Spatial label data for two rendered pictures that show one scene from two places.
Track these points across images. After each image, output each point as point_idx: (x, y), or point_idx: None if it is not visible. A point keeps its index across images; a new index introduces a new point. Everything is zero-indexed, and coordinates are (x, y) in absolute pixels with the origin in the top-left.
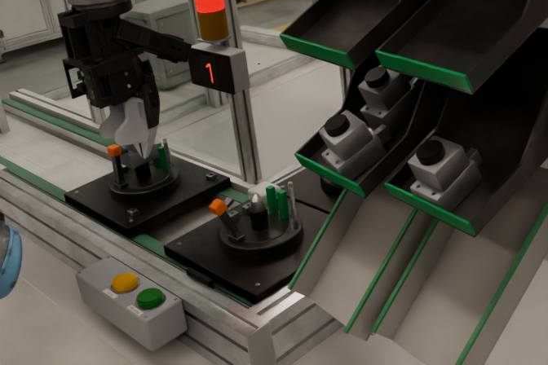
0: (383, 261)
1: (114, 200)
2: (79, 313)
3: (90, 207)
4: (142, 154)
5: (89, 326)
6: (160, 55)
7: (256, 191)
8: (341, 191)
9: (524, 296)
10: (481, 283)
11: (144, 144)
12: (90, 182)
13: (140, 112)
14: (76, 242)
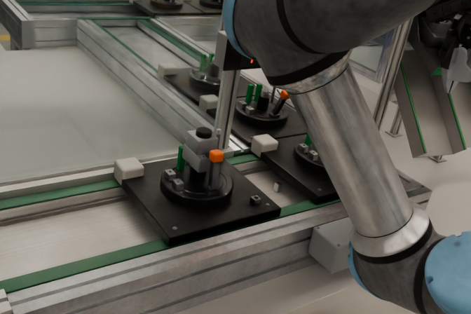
0: (454, 110)
1: (216, 208)
2: (310, 296)
3: (221, 223)
4: (449, 90)
5: (333, 291)
6: (448, 18)
7: (270, 142)
8: (282, 122)
9: None
10: (460, 104)
11: (456, 81)
12: (158, 216)
13: (467, 57)
14: (248, 256)
